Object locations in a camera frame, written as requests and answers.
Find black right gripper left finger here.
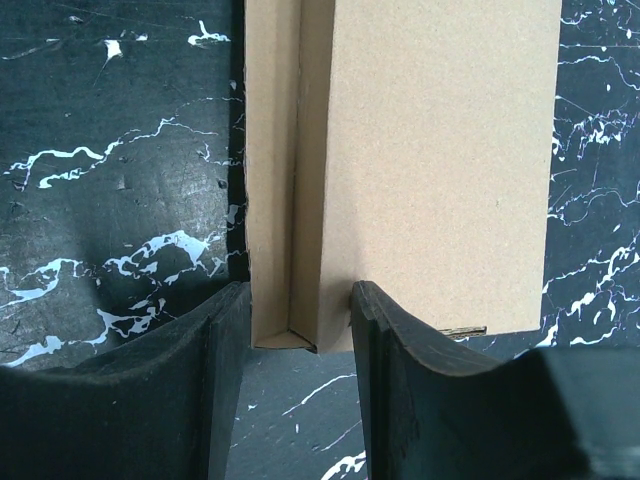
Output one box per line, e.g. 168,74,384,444
1,282,251,479

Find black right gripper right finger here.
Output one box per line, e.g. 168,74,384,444
350,281,639,479

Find brown cardboard box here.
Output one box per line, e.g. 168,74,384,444
245,1,561,353

